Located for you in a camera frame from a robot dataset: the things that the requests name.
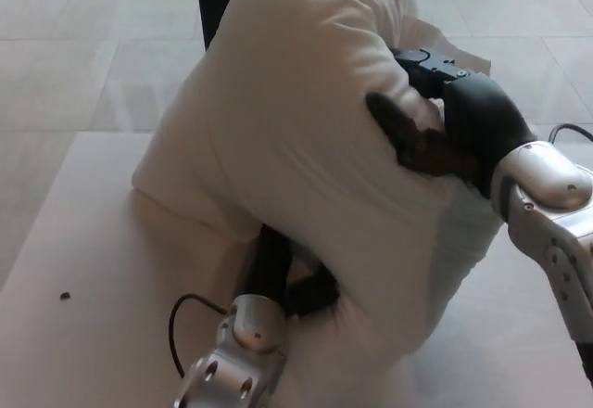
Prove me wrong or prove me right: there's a white square pillow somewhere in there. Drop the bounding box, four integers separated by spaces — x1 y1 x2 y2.
131 0 504 357

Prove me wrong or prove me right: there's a black metal post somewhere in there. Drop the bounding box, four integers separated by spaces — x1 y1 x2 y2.
193 0 246 53

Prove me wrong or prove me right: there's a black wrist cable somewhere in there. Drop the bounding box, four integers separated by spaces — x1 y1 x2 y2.
548 122 593 144
168 293 229 379

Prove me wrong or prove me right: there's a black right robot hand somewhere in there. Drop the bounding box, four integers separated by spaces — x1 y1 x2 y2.
365 46 539 199

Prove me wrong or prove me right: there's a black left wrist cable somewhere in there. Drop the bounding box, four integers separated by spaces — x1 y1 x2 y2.
168 293 229 379

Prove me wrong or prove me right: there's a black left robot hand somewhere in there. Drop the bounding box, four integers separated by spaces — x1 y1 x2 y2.
241 223 343 320

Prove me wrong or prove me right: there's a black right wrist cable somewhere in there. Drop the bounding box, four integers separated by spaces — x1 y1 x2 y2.
548 122 593 144

